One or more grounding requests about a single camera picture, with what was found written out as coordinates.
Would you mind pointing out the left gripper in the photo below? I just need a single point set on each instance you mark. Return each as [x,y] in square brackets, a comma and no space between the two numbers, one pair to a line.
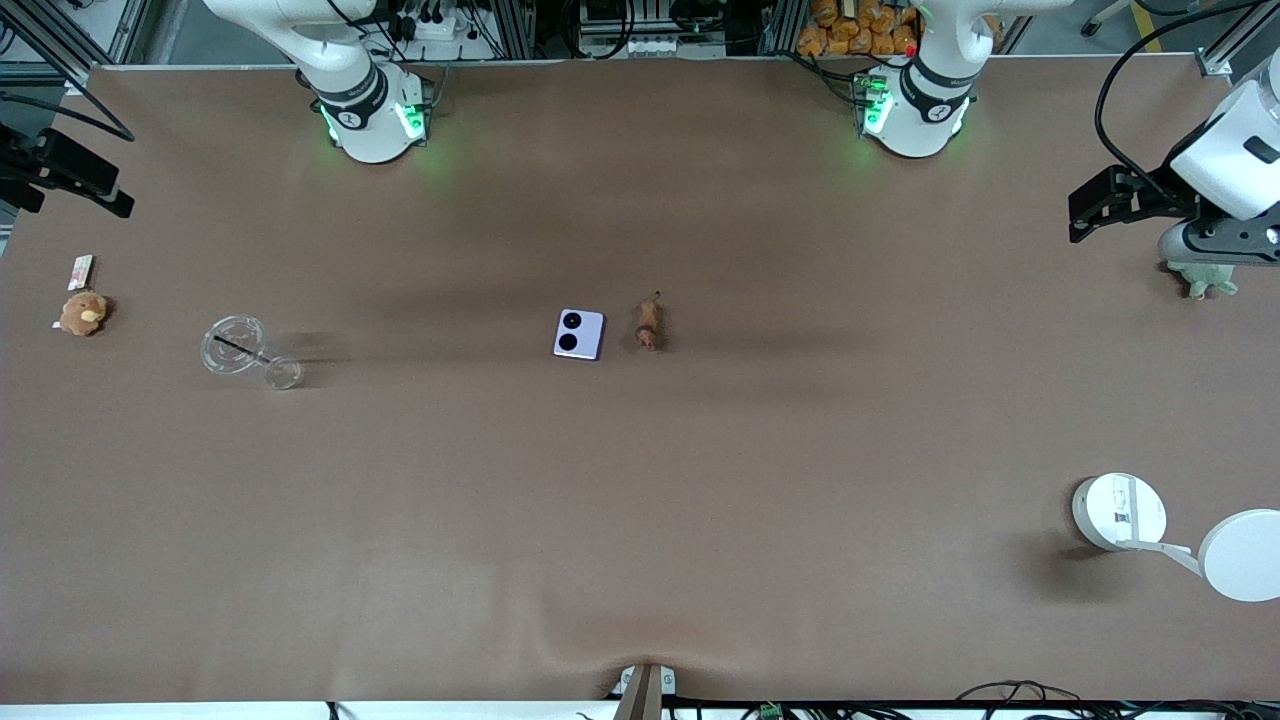
[1157,196]

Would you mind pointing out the lilac flip phone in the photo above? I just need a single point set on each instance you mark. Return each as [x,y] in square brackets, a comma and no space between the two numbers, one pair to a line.
[579,334]

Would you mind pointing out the brown lion statue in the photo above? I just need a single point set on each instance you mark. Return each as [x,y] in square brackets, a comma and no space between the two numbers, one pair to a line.
[648,325]

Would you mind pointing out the small white paper tag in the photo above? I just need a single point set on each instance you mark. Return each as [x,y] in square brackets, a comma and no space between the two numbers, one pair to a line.
[80,271]

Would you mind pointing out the brown plush toy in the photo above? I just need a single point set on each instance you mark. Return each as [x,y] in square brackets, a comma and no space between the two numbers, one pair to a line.
[83,314]

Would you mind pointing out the green plush turtle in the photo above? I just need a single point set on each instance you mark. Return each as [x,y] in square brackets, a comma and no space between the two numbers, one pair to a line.
[1210,280]

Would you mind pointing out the clear wine glass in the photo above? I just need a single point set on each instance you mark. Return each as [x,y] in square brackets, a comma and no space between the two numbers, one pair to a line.
[235,345]

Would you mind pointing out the black stick in glass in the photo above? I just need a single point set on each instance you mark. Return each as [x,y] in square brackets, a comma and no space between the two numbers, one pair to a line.
[240,349]

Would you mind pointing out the orange plush pile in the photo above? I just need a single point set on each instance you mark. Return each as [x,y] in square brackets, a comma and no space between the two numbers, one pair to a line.
[860,30]

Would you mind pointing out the white desk lamp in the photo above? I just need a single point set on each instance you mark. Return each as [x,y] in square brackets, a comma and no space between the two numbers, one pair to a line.
[1120,512]

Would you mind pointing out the white power strip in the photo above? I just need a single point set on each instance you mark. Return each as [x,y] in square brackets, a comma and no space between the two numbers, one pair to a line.
[435,25]

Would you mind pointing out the aluminium frame profile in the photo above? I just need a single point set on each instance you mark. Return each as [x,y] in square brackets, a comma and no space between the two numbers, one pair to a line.
[60,30]
[1235,40]

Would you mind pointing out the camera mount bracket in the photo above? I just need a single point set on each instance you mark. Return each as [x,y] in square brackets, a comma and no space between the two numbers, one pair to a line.
[643,692]

